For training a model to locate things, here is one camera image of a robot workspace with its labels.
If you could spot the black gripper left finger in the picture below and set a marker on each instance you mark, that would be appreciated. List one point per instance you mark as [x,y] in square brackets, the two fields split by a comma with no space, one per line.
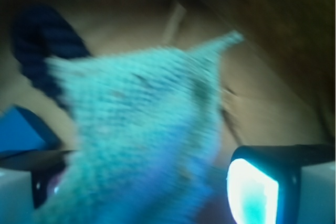
[45,168]

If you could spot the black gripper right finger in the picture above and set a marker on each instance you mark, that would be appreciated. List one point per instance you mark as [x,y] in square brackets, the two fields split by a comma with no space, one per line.
[282,184]

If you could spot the light blue cloth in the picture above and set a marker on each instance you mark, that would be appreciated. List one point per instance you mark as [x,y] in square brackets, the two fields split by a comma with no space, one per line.
[148,127]

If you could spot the blue rectangular block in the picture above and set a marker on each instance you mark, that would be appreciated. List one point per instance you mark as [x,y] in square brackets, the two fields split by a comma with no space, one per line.
[23,130]

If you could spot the brown paper bag bin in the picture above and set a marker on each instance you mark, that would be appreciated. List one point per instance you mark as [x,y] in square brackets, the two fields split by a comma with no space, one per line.
[278,85]

